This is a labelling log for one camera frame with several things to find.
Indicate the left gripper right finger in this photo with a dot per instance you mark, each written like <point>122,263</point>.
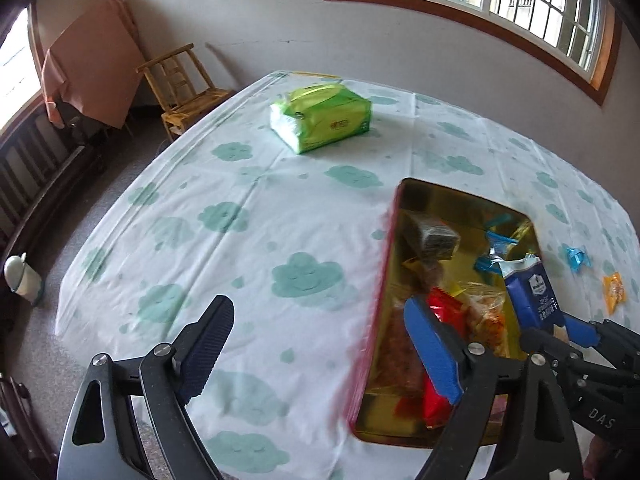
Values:
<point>537,439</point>

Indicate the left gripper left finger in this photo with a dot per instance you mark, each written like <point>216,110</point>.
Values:
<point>102,439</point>

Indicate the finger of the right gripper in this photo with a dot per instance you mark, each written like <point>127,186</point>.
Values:
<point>607,337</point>
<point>535,340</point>

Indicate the blue soda cracker pack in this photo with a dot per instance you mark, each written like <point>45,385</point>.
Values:
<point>532,296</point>

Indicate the orange snack packet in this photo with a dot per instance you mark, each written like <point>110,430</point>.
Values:
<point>614,292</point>

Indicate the twisted dough snack bag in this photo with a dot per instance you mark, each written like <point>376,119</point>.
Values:
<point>485,318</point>

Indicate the red snack packet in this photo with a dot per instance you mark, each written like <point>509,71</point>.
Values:
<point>440,376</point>

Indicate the blue dark candy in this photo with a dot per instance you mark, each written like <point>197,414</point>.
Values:
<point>498,248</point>

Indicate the clear orange snack bag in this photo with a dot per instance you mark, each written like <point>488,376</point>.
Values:
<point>397,367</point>

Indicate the dark seaweed snack block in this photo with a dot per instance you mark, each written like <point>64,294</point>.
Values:
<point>429,237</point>

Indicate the yellow small snack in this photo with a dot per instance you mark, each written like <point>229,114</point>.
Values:
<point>426,275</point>

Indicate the gold toffee tin box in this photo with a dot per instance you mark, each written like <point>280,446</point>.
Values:
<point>386,417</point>

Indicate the white trash bin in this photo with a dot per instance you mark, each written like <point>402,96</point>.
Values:
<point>23,279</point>

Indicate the dark wooden bench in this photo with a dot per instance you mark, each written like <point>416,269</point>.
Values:
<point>40,167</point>

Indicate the cloud print tablecloth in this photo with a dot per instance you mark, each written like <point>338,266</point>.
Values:
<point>296,242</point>

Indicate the green tissue pack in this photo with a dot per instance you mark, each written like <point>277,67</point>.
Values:
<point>313,117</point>

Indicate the wooden chair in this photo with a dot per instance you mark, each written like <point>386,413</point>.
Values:
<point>183,88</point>

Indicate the pink cloth covered furniture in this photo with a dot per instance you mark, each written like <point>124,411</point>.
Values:
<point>93,65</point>

